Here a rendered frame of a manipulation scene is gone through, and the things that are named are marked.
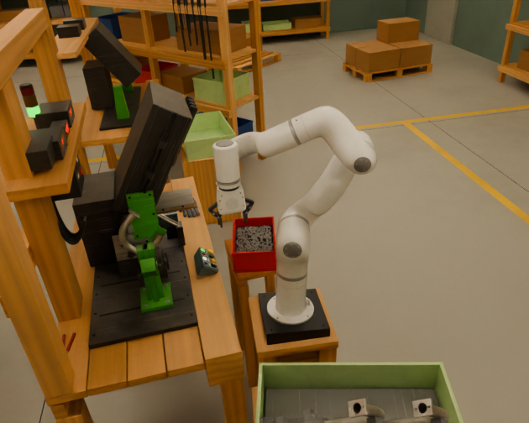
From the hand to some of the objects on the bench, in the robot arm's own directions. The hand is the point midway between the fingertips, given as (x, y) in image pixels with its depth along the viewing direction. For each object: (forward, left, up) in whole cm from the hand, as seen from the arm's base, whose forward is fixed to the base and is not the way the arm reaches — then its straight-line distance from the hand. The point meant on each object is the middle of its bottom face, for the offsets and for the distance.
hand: (233, 221), depth 178 cm
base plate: (+44, -44, -43) cm, 76 cm away
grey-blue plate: (+30, -55, -40) cm, 74 cm away
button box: (+12, -30, -43) cm, 54 cm away
